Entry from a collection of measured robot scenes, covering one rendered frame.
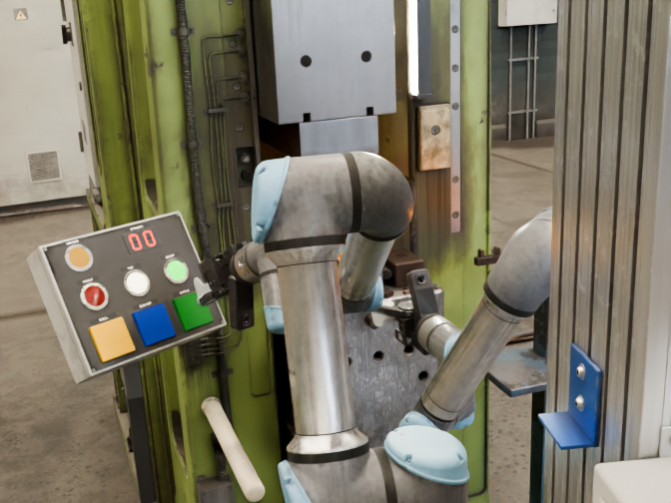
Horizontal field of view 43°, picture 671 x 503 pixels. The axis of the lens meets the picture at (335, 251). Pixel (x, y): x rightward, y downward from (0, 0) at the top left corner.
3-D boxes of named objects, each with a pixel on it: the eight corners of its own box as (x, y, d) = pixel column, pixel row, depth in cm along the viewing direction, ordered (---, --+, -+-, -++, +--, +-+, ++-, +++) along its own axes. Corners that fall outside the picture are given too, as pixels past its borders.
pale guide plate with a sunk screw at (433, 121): (450, 168, 229) (450, 104, 224) (420, 171, 226) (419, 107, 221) (447, 166, 231) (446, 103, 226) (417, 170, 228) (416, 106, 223)
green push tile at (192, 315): (215, 320, 186) (202, 288, 187) (187, 330, 181) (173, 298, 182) (211, 322, 187) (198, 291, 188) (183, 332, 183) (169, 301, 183)
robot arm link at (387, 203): (425, 130, 122) (369, 270, 165) (350, 136, 120) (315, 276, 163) (443, 201, 117) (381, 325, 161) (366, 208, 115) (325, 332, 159)
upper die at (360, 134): (378, 154, 207) (377, 115, 204) (301, 163, 201) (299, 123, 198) (322, 131, 245) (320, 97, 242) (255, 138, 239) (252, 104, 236)
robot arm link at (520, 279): (569, 266, 129) (429, 471, 154) (590, 247, 138) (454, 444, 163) (507, 223, 132) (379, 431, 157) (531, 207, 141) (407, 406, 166)
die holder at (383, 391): (445, 443, 230) (444, 288, 217) (314, 475, 218) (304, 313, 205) (366, 364, 281) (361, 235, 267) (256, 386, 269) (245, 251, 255)
